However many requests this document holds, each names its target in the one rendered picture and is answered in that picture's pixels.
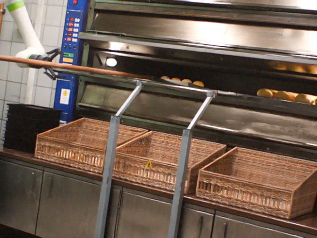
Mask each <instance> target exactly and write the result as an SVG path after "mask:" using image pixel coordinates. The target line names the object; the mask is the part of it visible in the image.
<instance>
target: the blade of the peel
mask: <svg viewBox="0 0 317 238"><path fill-rule="evenodd" d="M158 82H163V83H170V84H177V85H186V86H191V87H198V88H205V87H202V86H200V85H196V84H192V83H189V82H183V81H175V80H169V79H162V78H159V79H158ZM206 89H207V88H206Z"/></svg>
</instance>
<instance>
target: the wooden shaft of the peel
mask: <svg viewBox="0 0 317 238"><path fill-rule="evenodd" d="M0 60H1V61H8V62H16V63H24V64H31V65H39V66H42V67H50V68H61V69H69V70H76V71H83V72H92V73H99V74H107V75H114V76H122V77H129V78H136V79H144V80H151V79H152V77H151V76H146V75H139V74H132V73H125V72H118V71H111V70H103V69H97V68H87V67H80V66H76V65H69V64H62V63H55V62H48V61H41V60H34V59H24V58H17V57H10V56H3V55H0Z"/></svg>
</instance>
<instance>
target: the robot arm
mask: <svg viewBox="0 0 317 238"><path fill-rule="evenodd" d="M3 3H4V4H5V6H6V8H7V10H8V11H9V14H10V15H11V16H12V18H13V20H14V21H15V23H16V25H17V27H18V29H19V31H20V33H21V36H22V38H23V40H24V42H25V45H26V48H27V50H24V51H20V52H18V53H17V54H16V56H15V57H17V58H24V59H31V60H41V61H48V62H52V60H53V59H54V58H55V57H57V55H59V54H61V55H66V56H69V54H64V52H62V51H60V49H59V48H56V49H54V50H51V51H50V52H46V54H47V56H46V57H45V49H44V48H43V47H42V45H41V43H40V41H39V39H38V37H37V35H36V32H35V30H34V28H33V25H32V24H31V21H30V19H29V16H28V13H27V10H26V7H25V4H24V1H23V0H0V5H1V4H3ZM53 53H54V54H53ZM51 54H52V56H51V57H49V55H51ZM16 64H17V66H18V67H20V68H35V69H41V68H43V69H45V71H44V72H43V73H44V74H46V75H47V76H48V77H49V78H50V79H51V80H55V81H56V78H60V77H66V76H62V75H56V74H55V72H54V71H53V70H52V68H50V67H42V66H39V65H31V64H24V63H16ZM47 70H49V72H50V73H51V74H50V73H48V71H47Z"/></svg>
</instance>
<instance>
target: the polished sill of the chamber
mask: <svg viewBox="0 0 317 238"><path fill-rule="evenodd" d="M98 74H99V73H98ZM102 75H103V74H102ZM105 75H107V74H105ZM109 76H111V75H109ZM112 76H113V77H122V76H114V75H112ZM122 78H128V77H122ZM129 79H135V78H129ZM136 80H142V79H136ZM142 81H149V80H142ZM150 82H156V81H150ZM156 83H163V82H156ZM164 84H170V83H164ZM170 85H176V84H170ZM180 86H184V87H190V86H186V85H180ZM190 88H197V87H190ZM197 89H204V88H197ZM204 90H210V89H204ZM211 91H215V96H217V97H221V98H227V99H234V100H241V101H247V102H256V103H263V104H270V105H276V106H283V107H286V108H293V109H300V110H307V111H316V112H317V105H316V104H309V103H302V102H293V101H286V100H279V99H272V98H265V97H262V96H254V95H247V94H241V93H232V92H224V91H217V90H211Z"/></svg>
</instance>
